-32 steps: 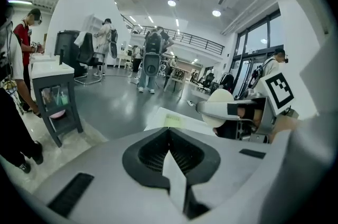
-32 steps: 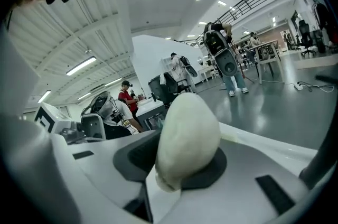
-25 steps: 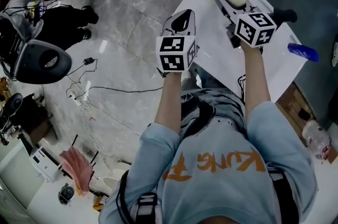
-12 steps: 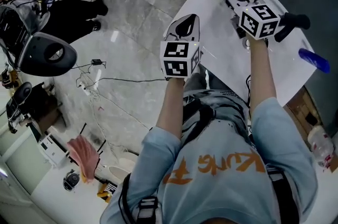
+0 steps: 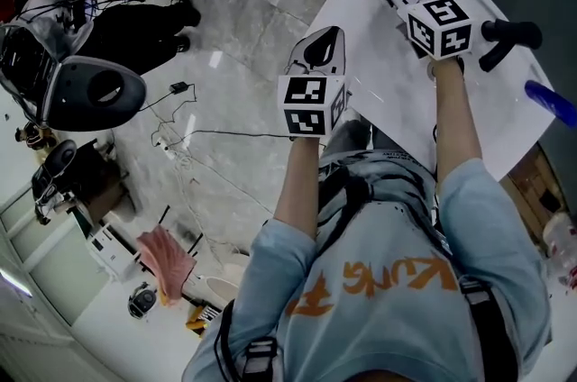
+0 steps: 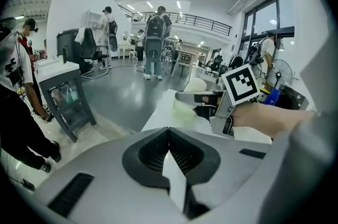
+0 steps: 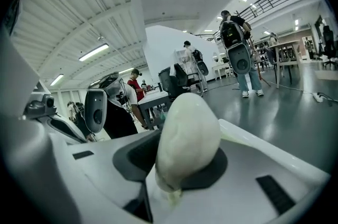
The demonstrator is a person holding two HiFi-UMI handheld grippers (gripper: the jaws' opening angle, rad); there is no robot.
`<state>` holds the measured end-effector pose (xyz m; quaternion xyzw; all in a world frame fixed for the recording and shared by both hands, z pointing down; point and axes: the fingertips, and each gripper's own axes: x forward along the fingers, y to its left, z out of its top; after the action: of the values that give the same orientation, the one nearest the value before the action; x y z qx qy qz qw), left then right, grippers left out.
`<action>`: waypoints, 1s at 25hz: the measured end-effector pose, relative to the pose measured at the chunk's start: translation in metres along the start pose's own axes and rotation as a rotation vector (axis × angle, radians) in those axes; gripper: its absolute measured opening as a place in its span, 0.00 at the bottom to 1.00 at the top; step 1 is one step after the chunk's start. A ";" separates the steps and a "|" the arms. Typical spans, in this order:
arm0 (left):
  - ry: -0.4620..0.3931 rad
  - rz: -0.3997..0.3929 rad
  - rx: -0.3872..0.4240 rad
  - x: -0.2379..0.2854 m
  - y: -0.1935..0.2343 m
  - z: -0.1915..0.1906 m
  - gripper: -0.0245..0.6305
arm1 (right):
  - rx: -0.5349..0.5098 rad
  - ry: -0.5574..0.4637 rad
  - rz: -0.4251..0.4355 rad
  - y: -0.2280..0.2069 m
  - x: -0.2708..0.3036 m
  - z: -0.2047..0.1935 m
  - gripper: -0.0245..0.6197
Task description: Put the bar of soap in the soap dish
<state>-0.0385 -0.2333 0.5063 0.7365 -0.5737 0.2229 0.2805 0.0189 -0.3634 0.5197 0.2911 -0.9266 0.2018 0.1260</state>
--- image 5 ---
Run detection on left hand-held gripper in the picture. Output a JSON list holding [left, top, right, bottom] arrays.
[[277, 27, 353, 141]]

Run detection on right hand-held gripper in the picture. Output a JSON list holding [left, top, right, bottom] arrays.
[[371, 0, 473, 77]]

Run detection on person's right forearm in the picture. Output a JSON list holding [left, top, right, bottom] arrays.
[[431, 58, 486, 193]]

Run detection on person's left forearm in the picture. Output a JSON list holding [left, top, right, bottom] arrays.
[[271, 135, 328, 244]]

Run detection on person's grey trousers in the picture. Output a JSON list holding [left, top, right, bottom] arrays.
[[317, 117, 436, 211]]

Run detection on white power strip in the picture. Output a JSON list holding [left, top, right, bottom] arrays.
[[150, 135, 179, 161]]

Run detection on blue plastic tube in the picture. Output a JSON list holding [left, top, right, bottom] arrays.
[[524, 79, 577, 130]]

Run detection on wooden crate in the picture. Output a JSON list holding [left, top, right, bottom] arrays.
[[499, 143, 570, 247]]

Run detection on large grey hand-held gripper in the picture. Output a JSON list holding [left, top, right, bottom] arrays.
[[0, 23, 148, 132]]

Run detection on pink cloth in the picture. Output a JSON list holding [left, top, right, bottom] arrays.
[[135, 223, 198, 310]]

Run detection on person's light blue printed shirt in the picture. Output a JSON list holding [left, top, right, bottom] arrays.
[[182, 157, 554, 382]]

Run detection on dark grey hand-held gripper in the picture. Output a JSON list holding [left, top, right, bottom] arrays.
[[30, 139, 79, 205]]

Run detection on orange yellow object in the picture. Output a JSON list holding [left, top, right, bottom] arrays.
[[186, 305, 223, 332]]

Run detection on clear plastic bottle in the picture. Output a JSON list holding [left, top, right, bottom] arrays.
[[542, 211, 577, 283]]

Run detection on small black grey device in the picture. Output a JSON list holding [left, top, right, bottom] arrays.
[[127, 282, 159, 321]]

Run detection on white cabinet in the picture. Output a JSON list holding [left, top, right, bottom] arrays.
[[0, 177, 152, 382]]

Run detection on black handle tool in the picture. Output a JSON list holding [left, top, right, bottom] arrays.
[[478, 19, 544, 73]]

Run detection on black floor cable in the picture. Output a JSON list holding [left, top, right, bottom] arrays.
[[142, 82, 292, 141]]

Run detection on person's black harness straps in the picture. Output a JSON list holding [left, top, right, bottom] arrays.
[[214, 177, 520, 382]]

